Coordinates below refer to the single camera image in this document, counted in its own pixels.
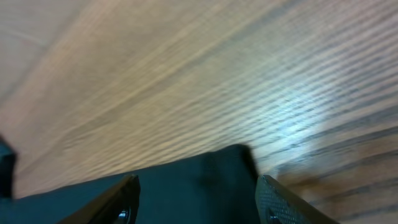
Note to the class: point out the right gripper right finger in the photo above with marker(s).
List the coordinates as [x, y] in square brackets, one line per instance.
[278, 205]

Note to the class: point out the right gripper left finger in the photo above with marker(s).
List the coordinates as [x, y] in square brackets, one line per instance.
[117, 205]

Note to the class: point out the black t-shirt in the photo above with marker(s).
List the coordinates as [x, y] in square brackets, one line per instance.
[214, 187]

